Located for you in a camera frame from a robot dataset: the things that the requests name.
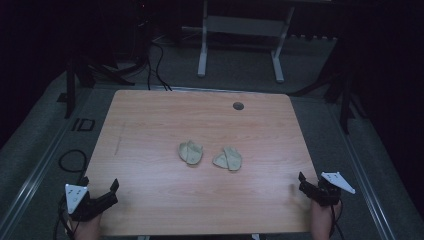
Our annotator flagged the person's right hand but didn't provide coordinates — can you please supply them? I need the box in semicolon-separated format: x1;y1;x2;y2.
310;199;343;240

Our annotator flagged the hand-held gripper black cable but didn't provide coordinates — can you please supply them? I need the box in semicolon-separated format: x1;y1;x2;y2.
53;194;78;240
328;203;346;240

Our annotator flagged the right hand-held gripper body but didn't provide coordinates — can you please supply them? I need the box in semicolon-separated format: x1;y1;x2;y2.
311;171;357;207

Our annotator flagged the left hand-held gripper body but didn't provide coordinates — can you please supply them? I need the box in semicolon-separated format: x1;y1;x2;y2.
64;183;104;223

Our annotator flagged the beige sock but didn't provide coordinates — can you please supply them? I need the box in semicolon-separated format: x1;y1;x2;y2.
212;145;243;172
177;139;204;166

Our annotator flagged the person's left hand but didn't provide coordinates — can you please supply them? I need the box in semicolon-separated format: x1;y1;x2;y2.
70;213;103;240

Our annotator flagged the black floor cable bundle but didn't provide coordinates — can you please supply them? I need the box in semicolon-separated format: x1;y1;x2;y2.
145;39;173;92

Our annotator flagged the right hand-held gripper black cable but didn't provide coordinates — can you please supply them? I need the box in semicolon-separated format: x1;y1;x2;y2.
328;203;346;240

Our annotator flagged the black metal stand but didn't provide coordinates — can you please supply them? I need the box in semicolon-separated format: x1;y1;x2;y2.
56;54;136;120
289;49;368;135

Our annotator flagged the white desk frame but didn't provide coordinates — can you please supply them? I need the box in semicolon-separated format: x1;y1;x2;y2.
196;0;296;84

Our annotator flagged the left hand-held gripper black cable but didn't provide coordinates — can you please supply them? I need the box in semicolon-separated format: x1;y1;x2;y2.
53;194;78;240

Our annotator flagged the grey floor rail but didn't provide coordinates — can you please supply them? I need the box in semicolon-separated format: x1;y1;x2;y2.
328;103;398;240
0;88;93;234

